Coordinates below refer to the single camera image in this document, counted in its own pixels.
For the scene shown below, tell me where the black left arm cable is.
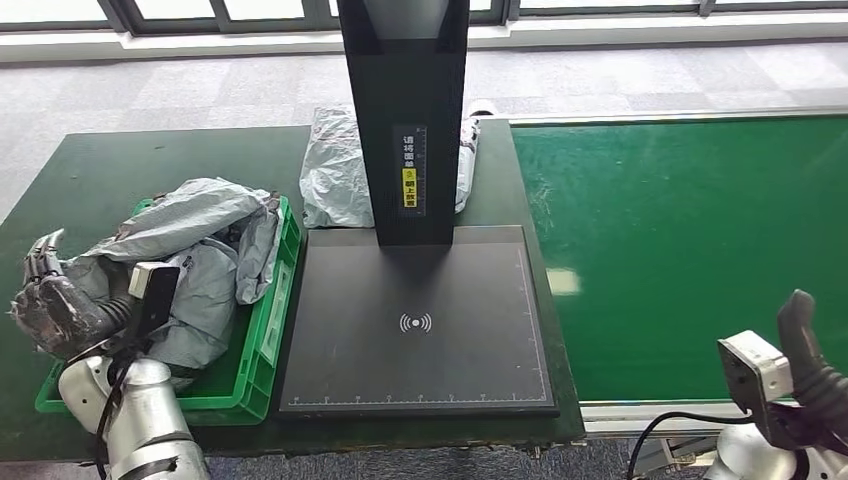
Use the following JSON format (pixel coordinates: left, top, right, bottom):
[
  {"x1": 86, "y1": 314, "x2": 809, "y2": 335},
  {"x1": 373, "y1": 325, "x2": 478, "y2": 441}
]
[{"x1": 92, "y1": 351, "x2": 137, "y2": 480}]

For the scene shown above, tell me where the black window frame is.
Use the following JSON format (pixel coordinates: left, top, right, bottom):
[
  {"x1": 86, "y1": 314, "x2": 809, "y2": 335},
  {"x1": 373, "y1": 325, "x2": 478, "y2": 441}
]
[{"x1": 0, "y1": 0, "x2": 848, "y2": 34}]

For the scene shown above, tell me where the black yellow label strip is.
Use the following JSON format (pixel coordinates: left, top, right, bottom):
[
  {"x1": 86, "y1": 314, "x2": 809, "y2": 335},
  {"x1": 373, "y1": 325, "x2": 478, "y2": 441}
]
[{"x1": 392, "y1": 124, "x2": 429, "y2": 218}]

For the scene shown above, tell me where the crumpled grey parcel bag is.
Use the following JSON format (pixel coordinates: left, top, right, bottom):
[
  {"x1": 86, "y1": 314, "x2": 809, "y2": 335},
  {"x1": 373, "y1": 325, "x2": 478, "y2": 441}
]
[{"x1": 299, "y1": 105, "x2": 480, "y2": 230}]

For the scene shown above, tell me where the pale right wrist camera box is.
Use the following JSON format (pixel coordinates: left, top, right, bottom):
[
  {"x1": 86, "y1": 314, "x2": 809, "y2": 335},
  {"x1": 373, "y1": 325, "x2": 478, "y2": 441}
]
[{"x1": 716, "y1": 329, "x2": 800, "y2": 452}]

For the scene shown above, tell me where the black inbound scanner machine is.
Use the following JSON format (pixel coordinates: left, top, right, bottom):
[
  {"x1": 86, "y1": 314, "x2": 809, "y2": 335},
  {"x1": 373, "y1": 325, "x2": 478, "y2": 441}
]
[{"x1": 278, "y1": 0, "x2": 561, "y2": 420}]

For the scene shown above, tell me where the grey parcel smudged red print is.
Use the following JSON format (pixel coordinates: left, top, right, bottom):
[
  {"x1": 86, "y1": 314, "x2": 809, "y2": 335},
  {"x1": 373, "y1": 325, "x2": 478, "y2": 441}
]
[{"x1": 64, "y1": 176, "x2": 273, "y2": 303}]

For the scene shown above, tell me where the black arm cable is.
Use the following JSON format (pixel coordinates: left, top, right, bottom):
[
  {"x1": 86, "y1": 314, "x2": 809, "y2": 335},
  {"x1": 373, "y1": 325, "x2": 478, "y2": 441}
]
[
  {"x1": 92, "y1": 351, "x2": 137, "y2": 480},
  {"x1": 625, "y1": 410, "x2": 757, "y2": 480}
]

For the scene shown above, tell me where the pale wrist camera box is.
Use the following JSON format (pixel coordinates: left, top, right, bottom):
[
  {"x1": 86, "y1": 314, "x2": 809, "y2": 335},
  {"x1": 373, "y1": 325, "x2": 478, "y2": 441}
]
[
  {"x1": 127, "y1": 261, "x2": 181, "y2": 340},
  {"x1": 716, "y1": 329, "x2": 800, "y2": 452}
]

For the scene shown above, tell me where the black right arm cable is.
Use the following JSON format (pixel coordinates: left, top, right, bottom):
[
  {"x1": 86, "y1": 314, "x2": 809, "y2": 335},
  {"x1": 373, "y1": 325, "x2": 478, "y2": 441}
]
[{"x1": 625, "y1": 410, "x2": 757, "y2": 480}]

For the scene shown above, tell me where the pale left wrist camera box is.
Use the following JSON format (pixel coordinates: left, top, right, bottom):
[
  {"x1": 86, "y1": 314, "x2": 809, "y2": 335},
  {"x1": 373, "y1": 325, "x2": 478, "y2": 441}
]
[{"x1": 127, "y1": 261, "x2": 181, "y2": 340}]

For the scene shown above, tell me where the green conveyor belt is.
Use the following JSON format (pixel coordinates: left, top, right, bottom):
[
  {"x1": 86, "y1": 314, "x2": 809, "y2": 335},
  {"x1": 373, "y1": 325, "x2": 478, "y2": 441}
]
[{"x1": 511, "y1": 115, "x2": 848, "y2": 404}]

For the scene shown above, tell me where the grey-blue parcel dark red print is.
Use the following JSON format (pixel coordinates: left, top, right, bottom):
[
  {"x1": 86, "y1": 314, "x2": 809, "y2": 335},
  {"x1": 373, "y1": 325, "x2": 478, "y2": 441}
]
[{"x1": 233, "y1": 193, "x2": 286, "y2": 306}]

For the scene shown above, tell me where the aluminium conveyor frame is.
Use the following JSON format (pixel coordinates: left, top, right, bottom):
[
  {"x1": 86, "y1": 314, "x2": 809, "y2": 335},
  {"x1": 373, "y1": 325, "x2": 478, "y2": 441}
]
[{"x1": 486, "y1": 105, "x2": 848, "y2": 475}]

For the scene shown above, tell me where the green plastic crate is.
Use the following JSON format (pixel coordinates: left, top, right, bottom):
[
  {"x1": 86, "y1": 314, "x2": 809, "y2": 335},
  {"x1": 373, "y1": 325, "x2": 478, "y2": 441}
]
[{"x1": 34, "y1": 195, "x2": 303, "y2": 427}]

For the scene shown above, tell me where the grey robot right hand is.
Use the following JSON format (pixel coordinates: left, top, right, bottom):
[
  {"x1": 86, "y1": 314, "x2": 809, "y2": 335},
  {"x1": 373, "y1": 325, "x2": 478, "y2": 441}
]
[{"x1": 776, "y1": 289, "x2": 848, "y2": 429}]

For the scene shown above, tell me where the white parcel with QR codes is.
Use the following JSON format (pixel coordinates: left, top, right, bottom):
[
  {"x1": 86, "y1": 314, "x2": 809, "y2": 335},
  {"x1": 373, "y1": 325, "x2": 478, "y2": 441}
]
[{"x1": 145, "y1": 237, "x2": 241, "y2": 392}]

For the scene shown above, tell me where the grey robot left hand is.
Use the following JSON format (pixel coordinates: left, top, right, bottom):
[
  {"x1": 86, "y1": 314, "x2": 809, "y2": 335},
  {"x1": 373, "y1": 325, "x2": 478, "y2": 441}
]
[{"x1": 9, "y1": 228, "x2": 135, "y2": 362}]

